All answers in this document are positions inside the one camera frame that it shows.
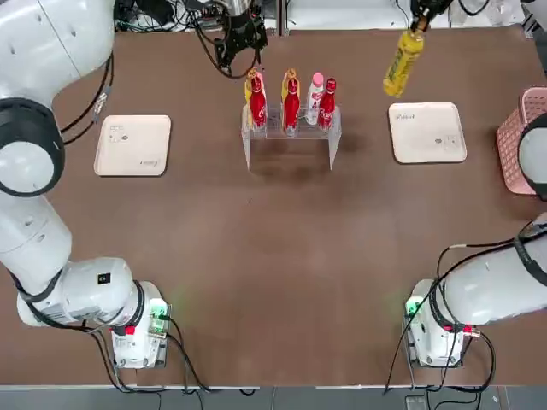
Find white bottle pink cap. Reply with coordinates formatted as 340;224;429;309
306;72;325;126

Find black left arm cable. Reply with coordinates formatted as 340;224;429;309
59;54;115;145

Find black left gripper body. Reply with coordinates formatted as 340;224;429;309
221;11;266;51

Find metal post at table edge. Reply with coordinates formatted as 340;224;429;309
276;0;290;38

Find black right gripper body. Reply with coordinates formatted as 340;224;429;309
410;0;451;17

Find pink plastic basket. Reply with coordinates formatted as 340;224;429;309
495;86;547;197

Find black base cable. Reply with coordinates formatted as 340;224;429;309
383;297;497;394
84;314;213;395

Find tangled black cables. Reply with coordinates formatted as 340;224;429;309
114;0;228;33

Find red cola bottle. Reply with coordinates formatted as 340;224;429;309
248;72;269;128
282;78;302;139
317;77;339;131

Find yellow pear drink bottle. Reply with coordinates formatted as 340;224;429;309
380;28;427;99
244;67;264;106
279;67;301;104

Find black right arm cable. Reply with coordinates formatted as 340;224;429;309
426;221;547;335

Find black left base cable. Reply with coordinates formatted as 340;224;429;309
84;314;213;395

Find black right base cable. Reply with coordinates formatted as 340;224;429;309
383;297;497;394

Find clear acrylic tiered shelf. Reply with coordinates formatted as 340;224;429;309
240;102;344;173

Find white rabbit print tray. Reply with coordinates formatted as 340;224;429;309
387;101;468;166
92;114;173;178

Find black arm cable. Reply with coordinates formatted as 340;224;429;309
426;221;547;335
59;54;115;145

